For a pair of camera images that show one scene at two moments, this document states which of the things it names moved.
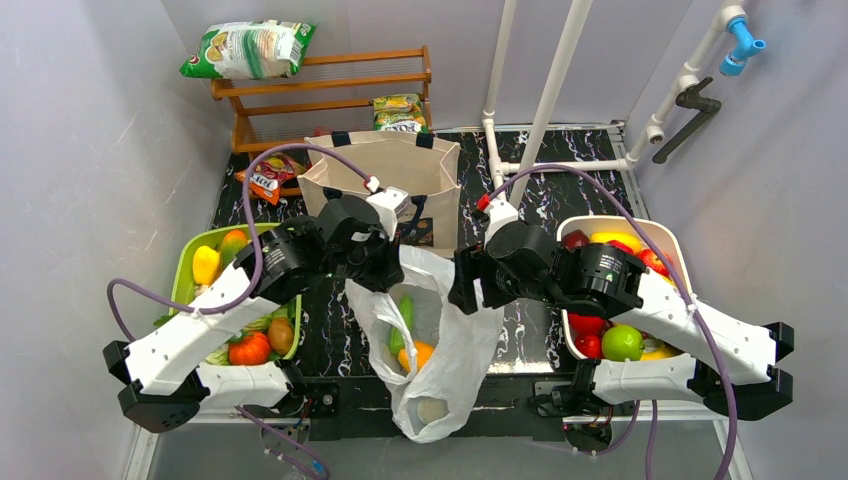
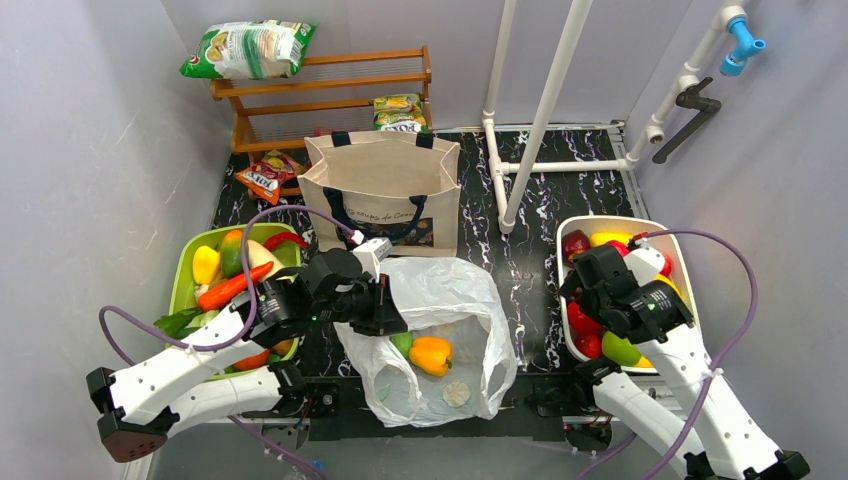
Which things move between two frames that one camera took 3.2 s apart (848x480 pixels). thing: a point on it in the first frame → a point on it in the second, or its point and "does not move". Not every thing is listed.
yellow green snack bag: [399, 113] does not move
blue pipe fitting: [745, 45] does not move
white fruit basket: [659, 243] does not move
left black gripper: [382, 266] → [386, 304]
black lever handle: [691, 98] does not move
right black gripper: [470, 277] → [582, 291]
